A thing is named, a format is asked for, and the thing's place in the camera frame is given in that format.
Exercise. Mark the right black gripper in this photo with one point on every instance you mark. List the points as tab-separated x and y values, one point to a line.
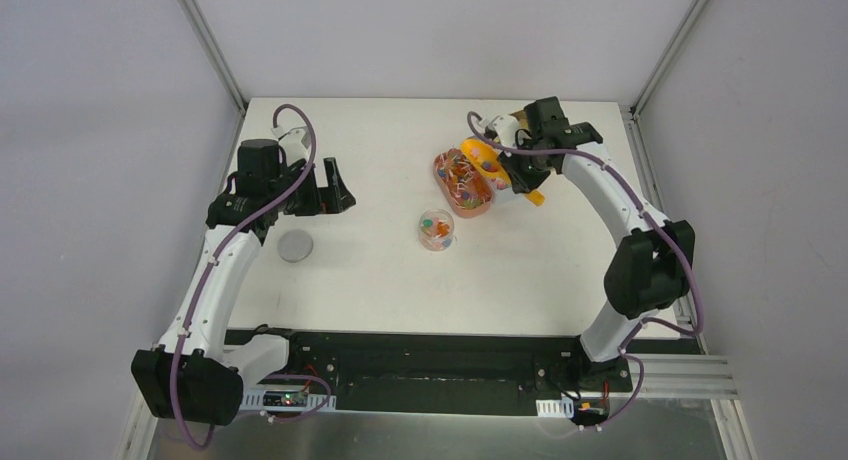
521	182

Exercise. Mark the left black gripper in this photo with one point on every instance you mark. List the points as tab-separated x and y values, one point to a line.
320	191

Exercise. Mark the yellow plastic scoop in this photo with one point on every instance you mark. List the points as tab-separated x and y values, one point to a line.
485	158

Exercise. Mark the orange tray of lollipops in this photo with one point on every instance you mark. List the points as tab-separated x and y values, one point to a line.
466	190

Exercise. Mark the clear plastic jar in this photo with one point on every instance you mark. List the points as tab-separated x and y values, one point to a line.
436	230

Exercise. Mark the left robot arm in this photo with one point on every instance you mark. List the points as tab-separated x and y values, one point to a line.
188	374

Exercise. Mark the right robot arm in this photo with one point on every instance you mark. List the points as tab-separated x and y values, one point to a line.
652	264

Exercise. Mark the white tray of star candies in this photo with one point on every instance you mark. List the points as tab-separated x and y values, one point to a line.
501	186

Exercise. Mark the gold tray of gummies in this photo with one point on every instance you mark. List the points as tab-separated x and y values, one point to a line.
520	116

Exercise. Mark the clear jar lid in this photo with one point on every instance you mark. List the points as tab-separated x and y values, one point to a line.
295	246

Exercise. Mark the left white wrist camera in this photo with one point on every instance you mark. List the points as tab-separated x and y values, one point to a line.
295	142

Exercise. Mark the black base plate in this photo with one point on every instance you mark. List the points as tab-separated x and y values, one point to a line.
442	374

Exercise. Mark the aluminium frame rail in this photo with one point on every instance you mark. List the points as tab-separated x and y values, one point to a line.
654	376

